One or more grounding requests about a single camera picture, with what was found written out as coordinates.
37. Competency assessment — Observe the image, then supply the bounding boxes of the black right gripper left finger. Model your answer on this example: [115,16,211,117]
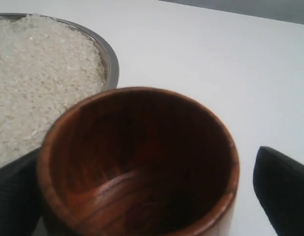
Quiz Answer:
[0,148,41,236]

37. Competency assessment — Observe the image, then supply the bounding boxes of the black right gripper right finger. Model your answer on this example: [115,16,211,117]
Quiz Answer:
[253,147,304,236]

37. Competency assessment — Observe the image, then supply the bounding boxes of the brown wooden cup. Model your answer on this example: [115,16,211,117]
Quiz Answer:
[36,87,240,236]

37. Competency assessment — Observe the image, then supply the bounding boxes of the rice in steel tray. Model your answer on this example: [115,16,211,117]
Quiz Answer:
[0,14,105,168]

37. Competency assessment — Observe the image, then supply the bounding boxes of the round steel tray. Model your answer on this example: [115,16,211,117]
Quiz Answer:
[0,13,119,95]

